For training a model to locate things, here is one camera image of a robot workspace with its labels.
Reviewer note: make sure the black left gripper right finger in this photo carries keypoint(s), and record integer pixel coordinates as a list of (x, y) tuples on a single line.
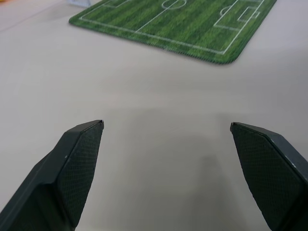
[(269, 173)]

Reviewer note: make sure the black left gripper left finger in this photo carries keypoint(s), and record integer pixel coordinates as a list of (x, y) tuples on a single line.
[(60, 178)]

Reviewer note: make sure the green soccer field mat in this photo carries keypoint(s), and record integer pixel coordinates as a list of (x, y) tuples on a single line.
[(178, 26)]

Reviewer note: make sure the small white goal net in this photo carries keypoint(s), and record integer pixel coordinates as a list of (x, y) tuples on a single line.
[(79, 2)]

